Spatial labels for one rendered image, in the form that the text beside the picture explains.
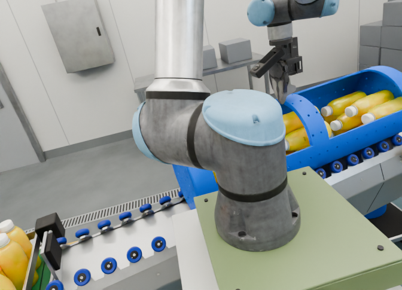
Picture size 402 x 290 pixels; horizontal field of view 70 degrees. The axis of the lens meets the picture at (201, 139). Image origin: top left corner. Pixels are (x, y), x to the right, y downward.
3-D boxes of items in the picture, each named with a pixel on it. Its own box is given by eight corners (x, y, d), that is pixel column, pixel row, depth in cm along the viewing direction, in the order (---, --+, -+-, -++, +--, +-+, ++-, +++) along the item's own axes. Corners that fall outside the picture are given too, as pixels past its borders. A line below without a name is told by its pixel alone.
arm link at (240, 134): (273, 203, 41) (264, 114, 35) (194, 185, 48) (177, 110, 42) (297, 159, 49) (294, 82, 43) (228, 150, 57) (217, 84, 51)
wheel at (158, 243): (148, 243, 85) (148, 243, 87) (157, 255, 85) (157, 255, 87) (160, 232, 87) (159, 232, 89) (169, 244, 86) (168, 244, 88)
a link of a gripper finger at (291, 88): (299, 101, 98) (297, 75, 94) (285, 107, 96) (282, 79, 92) (293, 100, 100) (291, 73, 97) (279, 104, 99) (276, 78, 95)
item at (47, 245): (66, 281, 85) (48, 250, 80) (57, 284, 85) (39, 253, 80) (67, 258, 94) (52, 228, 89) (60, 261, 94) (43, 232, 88)
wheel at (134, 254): (145, 252, 84) (145, 252, 86) (133, 243, 85) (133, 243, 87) (134, 266, 83) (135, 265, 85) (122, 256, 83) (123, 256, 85)
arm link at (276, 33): (276, 27, 85) (261, 27, 92) (277, 43, 87) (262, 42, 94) (297, 21, 87) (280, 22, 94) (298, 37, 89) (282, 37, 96)
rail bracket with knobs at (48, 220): (66, 247, 104) (54, 225, 99) (45, 255, 102) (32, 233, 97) (67, 231, 112) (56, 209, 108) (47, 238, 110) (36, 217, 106)
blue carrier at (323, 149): (411, 145, 112) (426, 73, 98) (206, 237, 89) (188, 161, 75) (351, 119, 136) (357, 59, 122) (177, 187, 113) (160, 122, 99)
